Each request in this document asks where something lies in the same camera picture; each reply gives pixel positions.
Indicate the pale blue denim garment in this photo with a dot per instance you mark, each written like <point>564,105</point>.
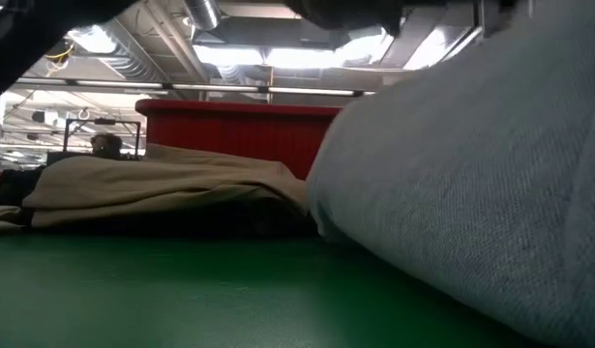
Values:
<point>471,193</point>

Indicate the beige garment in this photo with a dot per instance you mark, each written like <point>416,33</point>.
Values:
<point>157,188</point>

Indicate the dark blue denim jeans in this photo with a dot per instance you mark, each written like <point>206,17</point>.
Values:
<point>181,224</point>

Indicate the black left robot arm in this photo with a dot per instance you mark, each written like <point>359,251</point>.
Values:
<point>36,38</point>

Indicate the red plastic laundry bin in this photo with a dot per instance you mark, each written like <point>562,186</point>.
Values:
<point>239,130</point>

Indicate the grey ceiling ventilation unit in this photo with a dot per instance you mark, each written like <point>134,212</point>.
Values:
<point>277,34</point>

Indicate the person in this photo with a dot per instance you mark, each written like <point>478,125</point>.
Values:
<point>106,145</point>

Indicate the black background box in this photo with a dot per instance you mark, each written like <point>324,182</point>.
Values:
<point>65,157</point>

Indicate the green table mat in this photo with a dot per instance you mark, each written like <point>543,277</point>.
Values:
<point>181,299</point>

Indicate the white canvas tote bag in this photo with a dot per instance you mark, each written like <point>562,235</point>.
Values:
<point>2,217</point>

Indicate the silver ceiling duct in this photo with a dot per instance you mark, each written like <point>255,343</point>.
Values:
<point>202,14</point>

